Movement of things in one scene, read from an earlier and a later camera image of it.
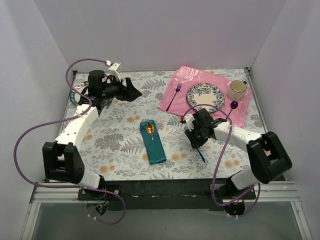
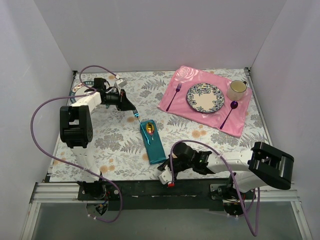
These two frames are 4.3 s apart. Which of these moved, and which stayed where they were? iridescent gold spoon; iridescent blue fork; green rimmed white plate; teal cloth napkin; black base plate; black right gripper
Moved: black right gripper; iridescent blue fork
Stayed: teal cloth napkin; black base plate; iridescent gold spoon; green rimmed white plate
